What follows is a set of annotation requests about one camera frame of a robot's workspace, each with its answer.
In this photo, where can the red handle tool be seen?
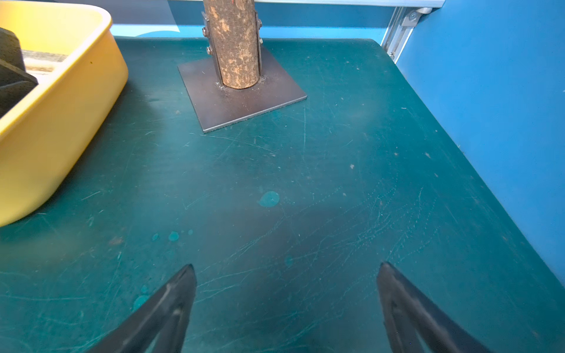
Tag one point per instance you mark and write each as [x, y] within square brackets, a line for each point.
[16, 83]

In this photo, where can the rear aluminium frame bar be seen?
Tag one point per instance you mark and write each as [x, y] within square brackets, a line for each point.
[376, 3]

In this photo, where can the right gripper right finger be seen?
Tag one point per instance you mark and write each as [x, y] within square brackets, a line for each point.
[411, 318]

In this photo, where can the wooden handle hoe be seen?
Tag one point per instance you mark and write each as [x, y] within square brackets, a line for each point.
[42, 61]

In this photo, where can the pink blossom artificial tree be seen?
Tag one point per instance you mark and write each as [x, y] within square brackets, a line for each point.
[240, 79]

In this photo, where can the yellow plastic storage box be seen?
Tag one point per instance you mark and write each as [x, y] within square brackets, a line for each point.
[44, 135]

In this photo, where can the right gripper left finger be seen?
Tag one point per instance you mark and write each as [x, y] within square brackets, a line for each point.
[161, 322]

